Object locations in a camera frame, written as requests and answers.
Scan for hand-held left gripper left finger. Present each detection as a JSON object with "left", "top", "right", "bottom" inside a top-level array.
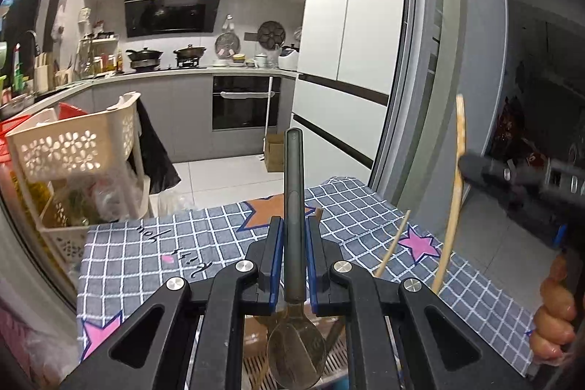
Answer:
[{"left": 59, "top": 215, "right": 285, "bottom": 390}]

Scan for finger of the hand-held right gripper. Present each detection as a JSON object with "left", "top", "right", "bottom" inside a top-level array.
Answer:
[{"left": 458, "top": 156, "right": 513, "bottom": 190}]

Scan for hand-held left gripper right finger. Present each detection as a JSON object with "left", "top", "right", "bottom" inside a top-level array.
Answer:
[{"left": 307, "top": 207, "right": 533, "bottom": 390}]

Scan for wooden chopstick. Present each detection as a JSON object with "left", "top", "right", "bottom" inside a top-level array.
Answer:
[
  {"left": 375, "top": 209, "right": 412, "bottom": 279},
  {"left": 432, "top": 94, "right": 467, "bottom": 295}
]

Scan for beige plastic utensil holder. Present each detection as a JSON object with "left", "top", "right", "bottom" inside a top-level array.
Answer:
[{"left": 242, "top": 313, "right": 352, "bottom": 390}]

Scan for grey spoon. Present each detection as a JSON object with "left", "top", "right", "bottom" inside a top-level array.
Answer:
[{"left": 266, "top": 127, "right": 327, "bottom": 390}]

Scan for person's right hand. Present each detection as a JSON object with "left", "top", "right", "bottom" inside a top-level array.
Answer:
[{"left": 529, "top": 255, "right": 577, "bottom": 359}]

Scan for orange paper star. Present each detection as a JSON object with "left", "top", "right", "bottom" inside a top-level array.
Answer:
[{"left": 240, "top": 193, "right": 318, "bottom": 235}]

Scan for pink paper star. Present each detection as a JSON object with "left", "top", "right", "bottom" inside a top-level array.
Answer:
[
  {"left": 81, "top": 312, "right": 124, "bottom": 361},
  {"left": 397, "top": 226, "right": 442, "bottom": 263}
]

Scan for grey checked tablecloth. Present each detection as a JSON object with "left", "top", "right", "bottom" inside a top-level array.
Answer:
[{"left": 75, "top": 175, "right": 537, "bottom": 390}]

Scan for cardboard box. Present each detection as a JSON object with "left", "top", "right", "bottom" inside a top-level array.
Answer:
[{"left": 264, "top": 133, "right": 286, "bottom": 173}]

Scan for black cloth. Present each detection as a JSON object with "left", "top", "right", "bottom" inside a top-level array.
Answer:
[{"left": 135, "top": 98, "right": 181, "bottom": 194}]

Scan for black built-in oven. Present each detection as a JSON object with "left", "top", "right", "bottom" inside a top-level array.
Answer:
[{"left": 211, "top": 75, "right": 282, "bottom": 132}]

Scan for grey base cabinets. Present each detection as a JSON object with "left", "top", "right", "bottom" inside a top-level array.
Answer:
[{"left": 34, "top": 75, "right": 213, "bottom": 164}]

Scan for white refrigerator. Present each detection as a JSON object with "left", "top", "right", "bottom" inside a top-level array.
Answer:
[{"left": 290, "top": 0, "right": 421, "bottom": 190}]

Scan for white rice cooker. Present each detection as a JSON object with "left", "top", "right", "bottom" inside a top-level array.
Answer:
[{"left": 278, "top": 45, "right": 301, "bottom": 71}]

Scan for round metal steamer rack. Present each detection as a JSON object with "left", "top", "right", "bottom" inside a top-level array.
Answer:
[{"left": 215, "top": 32, "right": 238, "bottom": 59}]

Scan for black cooking pot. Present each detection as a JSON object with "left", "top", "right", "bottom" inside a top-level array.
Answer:
[{"left": 173, "top": 44, "right": 207, "bottom": 66}]

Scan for dark round moulded pan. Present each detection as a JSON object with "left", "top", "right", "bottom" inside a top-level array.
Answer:
[{"left": 257, "top": 20, "right": 288, "bottom": 49}]

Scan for cream plastic basket trolley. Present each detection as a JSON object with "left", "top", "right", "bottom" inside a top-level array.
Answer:
[{"left": 4, "top": 92, "right": 154, "bottom": 276}]

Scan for yellow oil bottle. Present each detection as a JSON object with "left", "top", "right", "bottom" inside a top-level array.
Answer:
[{"left": 7, "top": 168, "right": 56, "bottom": 231}]

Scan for black wok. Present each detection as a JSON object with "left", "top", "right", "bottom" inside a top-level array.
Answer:
[{"left": 125, "top": 47, "right": 164, "bottom": 68}]

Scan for red plastic basket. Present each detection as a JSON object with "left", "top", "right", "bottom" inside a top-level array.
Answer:
[{"left": 0, "top": 102, "right": 90, "bottom": 146}]

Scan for black range hood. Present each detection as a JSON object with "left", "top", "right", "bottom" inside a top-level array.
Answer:
[{"left": 123, "top": 0, "right": 226, "bottom": 39}]

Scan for white spice shelf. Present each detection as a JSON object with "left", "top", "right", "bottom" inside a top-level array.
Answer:
[{"left": 75, "top": 31, "right": 120, "bottom": 77}]

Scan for white knife block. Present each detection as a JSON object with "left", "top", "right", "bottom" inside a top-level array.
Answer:
[{"left": 34, "top": 52, "right": 51, "bottom": 94}]

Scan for black kitchen faucet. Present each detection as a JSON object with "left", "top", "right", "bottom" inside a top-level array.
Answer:
[{"left": 16, "top": 30, "right": 39, "bottom": 66}]

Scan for white mop handle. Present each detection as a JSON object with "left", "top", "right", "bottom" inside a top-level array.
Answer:
[{"left": 260, "top": 77, "right": 275, "bottom": 158}]

